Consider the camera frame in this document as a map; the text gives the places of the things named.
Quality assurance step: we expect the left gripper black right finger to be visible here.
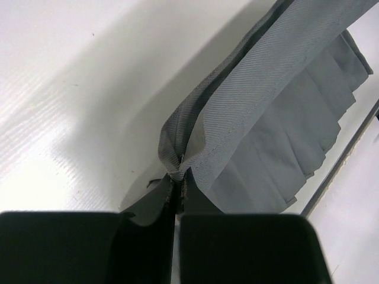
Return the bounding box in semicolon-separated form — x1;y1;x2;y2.
179;171;332;283

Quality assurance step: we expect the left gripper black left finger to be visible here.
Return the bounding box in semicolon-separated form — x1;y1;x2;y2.
1;176;175;283

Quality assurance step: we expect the grey pleated skirt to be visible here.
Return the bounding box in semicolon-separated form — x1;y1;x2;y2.
158;1;375;213

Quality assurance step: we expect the aluminium table edge rail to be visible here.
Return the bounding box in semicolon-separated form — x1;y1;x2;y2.
300;101;379;218

